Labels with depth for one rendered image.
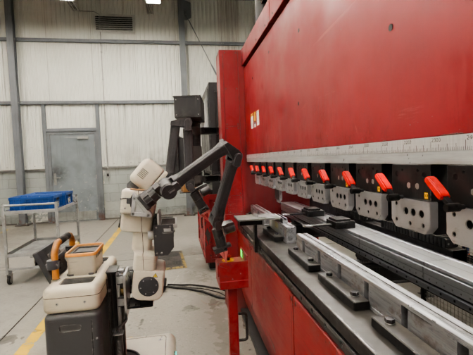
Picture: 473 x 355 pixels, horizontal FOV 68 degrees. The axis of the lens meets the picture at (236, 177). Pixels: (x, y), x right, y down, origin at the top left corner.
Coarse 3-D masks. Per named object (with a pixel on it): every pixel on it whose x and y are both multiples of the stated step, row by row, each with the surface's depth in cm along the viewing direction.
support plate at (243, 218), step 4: (236, 216) 226; (240, 216) 226; (244, 216) 225; (248, 216) 224; (252, 216) 224; (272, 216) 221; (276, 216) 220; (240, 220) 213; (244, 220) 213; (248, 220) 214; (252, 220) 214
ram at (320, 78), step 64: (320, 0) 137; (384, 0) 95; (448, 0) 73; (256, 64) 253; (320, 64) 140; (384, 64) 97; (448, 64) 74; (256, 128) 262; (320, 128) 143; (384, 128) 98; (448, 128) 75
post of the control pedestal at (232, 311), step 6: (228, 294) 200; (234, 294) 200; (228, 300) 200; (234, 300) 201; (228, 306) 201; (234, 306) 201; (228, 312) 203; (234, 312) 201; (228, 318) 204; (234, 318) 201; (228, 324) 205; (234, 324) 201; (234, 330) 201; (234, 336) 202; (234, 342) 202; (234, 348) 202; (234, 354) 202
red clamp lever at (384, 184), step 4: (376, 176) 96; (380, 176) 95; (384, 176) 95; (380, 180) 94; (384, 180) 94; (380, 184) 94; (384, 184) 92; (388, 184) 93; (384, 188) 92; (388, 188) 92; (392, 188) 92; (388, 192) 91; (392, 192) 91; (388, 196) 90; (392, 196) 89; (396, 196) 90; (400, 196) 90; (388, 200) 90; (392, 200) 90; (396, 200) 90
